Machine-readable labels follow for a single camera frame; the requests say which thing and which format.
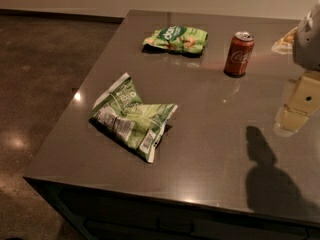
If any yellow snack bag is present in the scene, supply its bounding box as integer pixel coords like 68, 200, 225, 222
271, 27, 297, 55

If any red coke can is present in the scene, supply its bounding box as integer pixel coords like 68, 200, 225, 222
224, 31, 255, 78

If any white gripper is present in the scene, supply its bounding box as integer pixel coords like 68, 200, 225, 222
273, 0, 320, 137

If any green crumpled chip bag near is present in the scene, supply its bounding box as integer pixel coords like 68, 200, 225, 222
89, 73, 178, 163

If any green chip bag far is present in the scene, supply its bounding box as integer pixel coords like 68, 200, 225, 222
143, 26, 208, 55

